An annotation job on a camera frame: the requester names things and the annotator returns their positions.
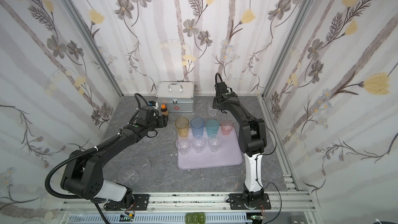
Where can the amber drinking glass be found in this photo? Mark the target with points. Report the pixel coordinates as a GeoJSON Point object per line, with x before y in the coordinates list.
{"type": "Point", "coordinates": [182, 125]}

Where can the clear tumbler glass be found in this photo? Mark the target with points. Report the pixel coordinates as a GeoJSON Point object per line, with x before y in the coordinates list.
{"type": "Point", "coordinates": [183, 145]}
{"type": "Point", "coordinates": [198, 143]}
{"type": "Point", "coordinates": [215, 143]}

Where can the silver metal first-aid case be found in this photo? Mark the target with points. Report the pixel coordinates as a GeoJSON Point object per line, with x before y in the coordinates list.
{"type": "Point", "coordinates": [178, 97]}

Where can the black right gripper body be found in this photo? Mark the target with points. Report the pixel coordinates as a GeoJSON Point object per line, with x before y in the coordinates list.
{"type": "Point", "coordinates": [217, 103]}

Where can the pink drinking glass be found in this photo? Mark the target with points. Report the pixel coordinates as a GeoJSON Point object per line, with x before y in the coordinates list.
{"type": "Point", "coordinates": [226, 127]}

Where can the blue plastic cup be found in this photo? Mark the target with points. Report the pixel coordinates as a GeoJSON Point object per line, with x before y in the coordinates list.
{"type": "Point", "coordinates": [197, 126]}

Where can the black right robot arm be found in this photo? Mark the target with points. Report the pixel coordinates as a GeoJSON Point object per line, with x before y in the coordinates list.
{"type": "Point", "coordinates": [252, 140]}

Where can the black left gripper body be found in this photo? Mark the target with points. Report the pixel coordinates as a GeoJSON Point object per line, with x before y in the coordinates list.
{"type": "Point", "coordinates": [160, 121]}

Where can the green terminal block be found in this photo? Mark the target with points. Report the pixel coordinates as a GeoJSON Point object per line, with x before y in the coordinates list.
{"type": "Point", "coordinates": [195, 218]}

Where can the teal plastic cup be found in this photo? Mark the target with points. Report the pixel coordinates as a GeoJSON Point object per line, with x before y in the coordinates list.
{"type": "Point", "coordinates": [212, 127]}

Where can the small clear glass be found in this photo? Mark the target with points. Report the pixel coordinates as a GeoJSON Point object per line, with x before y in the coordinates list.
{"type": "Point", "coordinates": [212, 112]}

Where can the lilac plastic tray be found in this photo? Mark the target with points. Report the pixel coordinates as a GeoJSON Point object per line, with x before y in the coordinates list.
{"type": "Point", "coordinates": [228, 155]}

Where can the brown bottle orange cap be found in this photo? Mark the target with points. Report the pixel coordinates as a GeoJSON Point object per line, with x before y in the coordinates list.
{"type": "Point", "coordinates": [164, 110]}

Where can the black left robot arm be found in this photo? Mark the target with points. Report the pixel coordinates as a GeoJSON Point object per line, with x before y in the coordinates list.
{"type": "Point", "coordinates": [81, 175]}

